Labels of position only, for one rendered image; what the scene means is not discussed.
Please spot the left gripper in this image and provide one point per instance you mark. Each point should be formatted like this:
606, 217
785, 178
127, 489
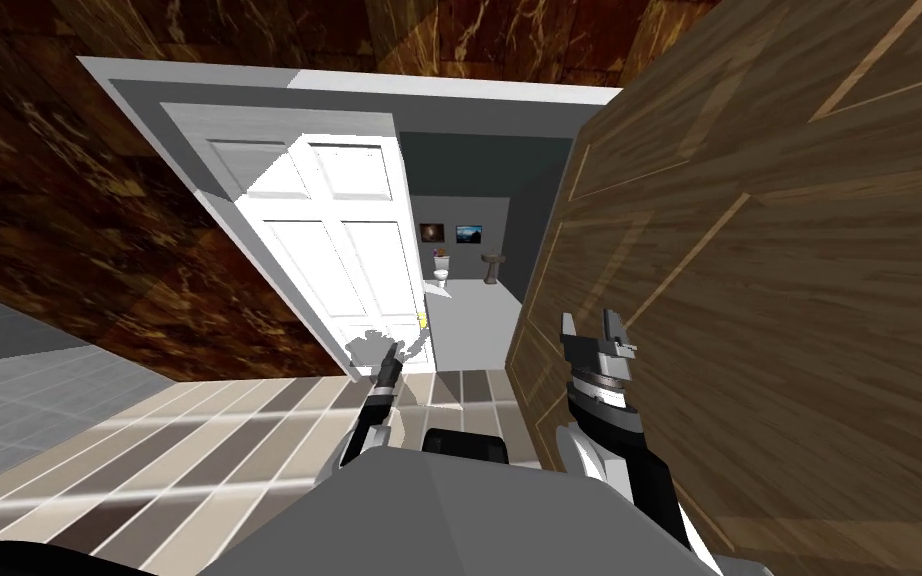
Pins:
366, 352

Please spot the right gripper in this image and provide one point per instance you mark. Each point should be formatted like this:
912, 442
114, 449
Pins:
605, 360

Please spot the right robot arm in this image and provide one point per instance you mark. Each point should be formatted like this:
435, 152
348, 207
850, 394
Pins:
629, 464

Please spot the white toilet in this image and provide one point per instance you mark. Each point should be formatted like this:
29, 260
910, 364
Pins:
441, 272

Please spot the white panelled door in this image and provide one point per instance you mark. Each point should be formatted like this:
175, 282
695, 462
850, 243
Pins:
325, 240

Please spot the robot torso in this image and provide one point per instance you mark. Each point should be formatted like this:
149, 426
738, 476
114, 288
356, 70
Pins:
461, 520

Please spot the brown wooden panelled door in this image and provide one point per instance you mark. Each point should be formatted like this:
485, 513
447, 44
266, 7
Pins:
789, 280

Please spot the brown pedestal sink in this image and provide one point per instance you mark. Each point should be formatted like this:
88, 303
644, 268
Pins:
492, 266

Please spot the dark brown wall picture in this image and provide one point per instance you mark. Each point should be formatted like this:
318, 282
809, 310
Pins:
432, 233

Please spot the blue landscape wall picture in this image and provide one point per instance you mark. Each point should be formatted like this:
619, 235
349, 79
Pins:
469, 234

